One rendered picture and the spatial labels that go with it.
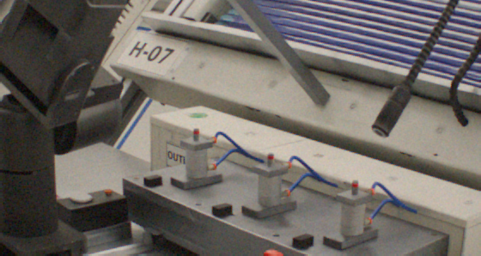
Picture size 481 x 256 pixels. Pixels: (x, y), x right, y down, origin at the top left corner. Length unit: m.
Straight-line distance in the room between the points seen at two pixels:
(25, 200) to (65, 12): 0.16
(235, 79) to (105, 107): 0.49
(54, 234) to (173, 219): 0.26
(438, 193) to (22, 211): 0.43
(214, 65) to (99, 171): 0.20
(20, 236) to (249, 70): 0.58
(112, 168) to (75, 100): 0.58
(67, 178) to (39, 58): 0.57
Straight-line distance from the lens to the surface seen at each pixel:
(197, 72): 1.37
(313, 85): 1.19
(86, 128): 0.84
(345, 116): 1.18
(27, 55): 0.76
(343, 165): 1.10
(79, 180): 1.30
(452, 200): 1.01
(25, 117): 0.79
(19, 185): 0.80
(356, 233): 0.94
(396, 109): 0.89
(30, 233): 0.82
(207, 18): 1.41
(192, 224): 1.03
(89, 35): 0.75
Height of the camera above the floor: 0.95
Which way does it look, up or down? 16 degrees up
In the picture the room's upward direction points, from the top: 34 degrees clockwise
